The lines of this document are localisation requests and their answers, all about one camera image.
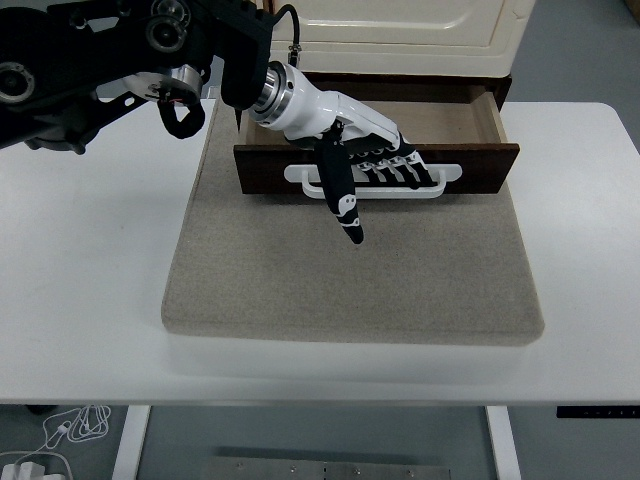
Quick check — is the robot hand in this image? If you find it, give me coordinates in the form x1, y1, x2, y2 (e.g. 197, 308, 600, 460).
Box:
272, 65, 435, 246

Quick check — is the white drawer handle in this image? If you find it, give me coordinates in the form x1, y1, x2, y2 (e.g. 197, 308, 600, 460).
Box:
283, 163, 464, 201

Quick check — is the dark brown wooden drawer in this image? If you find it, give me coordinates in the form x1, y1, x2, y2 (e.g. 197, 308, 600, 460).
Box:
233, 82, 521, 202

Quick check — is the beige fabric mat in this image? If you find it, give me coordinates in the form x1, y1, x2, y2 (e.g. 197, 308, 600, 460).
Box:
160, 82, 546, 347

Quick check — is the grey metal plate with screws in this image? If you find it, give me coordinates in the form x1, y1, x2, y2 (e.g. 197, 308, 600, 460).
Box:
205, 455, 452, 480

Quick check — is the white table leg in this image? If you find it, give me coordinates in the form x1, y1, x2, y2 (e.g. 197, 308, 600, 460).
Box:
110, 404, 151, 480
484, 405, 522, 480

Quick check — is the black table control panel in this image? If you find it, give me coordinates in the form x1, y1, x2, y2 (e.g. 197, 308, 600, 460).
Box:
556, 405, 640, 420

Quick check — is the white power adapter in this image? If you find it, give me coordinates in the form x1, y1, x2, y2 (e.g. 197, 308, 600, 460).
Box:
0, 460, 49, 480

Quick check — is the white cable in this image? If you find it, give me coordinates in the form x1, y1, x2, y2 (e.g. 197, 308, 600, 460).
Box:
0, 403, 112, 480

